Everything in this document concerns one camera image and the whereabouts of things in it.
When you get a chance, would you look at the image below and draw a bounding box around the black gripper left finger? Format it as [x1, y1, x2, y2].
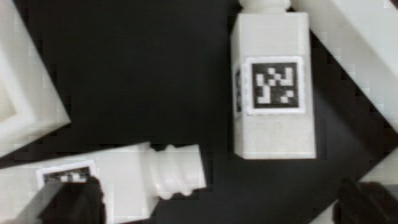
[15, 177, 106, 224]

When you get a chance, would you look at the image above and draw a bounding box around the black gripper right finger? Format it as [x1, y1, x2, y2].
[332, 179, 398, 224]

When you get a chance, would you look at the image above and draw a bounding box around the white table leg with tag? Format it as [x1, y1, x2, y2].
[0, 143, 205, 224]

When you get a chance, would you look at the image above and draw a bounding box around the white square tabletop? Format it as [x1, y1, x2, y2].
[0, 0, 70, 157]

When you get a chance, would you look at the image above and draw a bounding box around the white table leg front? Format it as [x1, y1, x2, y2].
[230, 0, 316, 159]

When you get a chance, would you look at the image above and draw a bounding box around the white U-shaped fence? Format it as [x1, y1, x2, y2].
[269, 0, 398, 224]

